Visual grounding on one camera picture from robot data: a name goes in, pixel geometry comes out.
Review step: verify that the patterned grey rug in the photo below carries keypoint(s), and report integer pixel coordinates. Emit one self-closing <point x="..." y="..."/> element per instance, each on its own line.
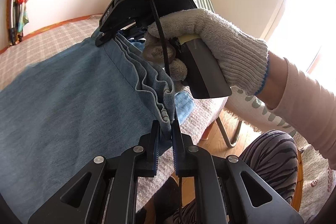
<point x="320" y="179"/>

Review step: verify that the bright window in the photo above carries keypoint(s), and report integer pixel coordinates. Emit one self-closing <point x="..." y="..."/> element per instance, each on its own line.
<point x="309" y="3"/>

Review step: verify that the person's right hand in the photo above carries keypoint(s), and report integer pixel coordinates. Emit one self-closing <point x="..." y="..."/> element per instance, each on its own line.
<point x="223" y="37"/>

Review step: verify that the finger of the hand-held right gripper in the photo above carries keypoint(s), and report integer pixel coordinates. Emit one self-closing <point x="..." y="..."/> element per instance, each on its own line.
<point x="115" y="22"/>

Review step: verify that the person's leg in striped trousers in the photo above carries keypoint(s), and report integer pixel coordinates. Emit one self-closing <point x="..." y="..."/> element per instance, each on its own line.
<point x="267" y="158"/>

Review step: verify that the plaid blanket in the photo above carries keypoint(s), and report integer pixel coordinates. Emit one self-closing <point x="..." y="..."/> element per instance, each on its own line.
<point x="52" y="35"/>

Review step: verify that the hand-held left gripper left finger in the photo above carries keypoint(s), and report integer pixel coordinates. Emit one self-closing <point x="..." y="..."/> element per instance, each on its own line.
<point x="155" y="150"/>

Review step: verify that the round wooden stool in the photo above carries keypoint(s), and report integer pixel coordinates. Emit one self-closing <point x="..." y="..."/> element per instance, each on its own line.
<point x="299" y="182"/>

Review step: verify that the person's right forearm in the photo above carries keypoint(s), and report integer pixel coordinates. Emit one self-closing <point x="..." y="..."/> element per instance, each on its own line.
<point x="302" y="103"/>

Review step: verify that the blue denim pants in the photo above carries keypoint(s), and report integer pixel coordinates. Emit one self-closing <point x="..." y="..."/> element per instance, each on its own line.
<point x="65" y="108"/>

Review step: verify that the metal bed leg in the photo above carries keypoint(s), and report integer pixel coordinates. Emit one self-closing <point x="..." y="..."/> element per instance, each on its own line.
<point x="223" y="132"/>

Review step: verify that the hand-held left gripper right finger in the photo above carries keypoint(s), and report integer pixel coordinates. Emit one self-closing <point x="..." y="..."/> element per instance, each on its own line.
<point x="175" y="158"/>

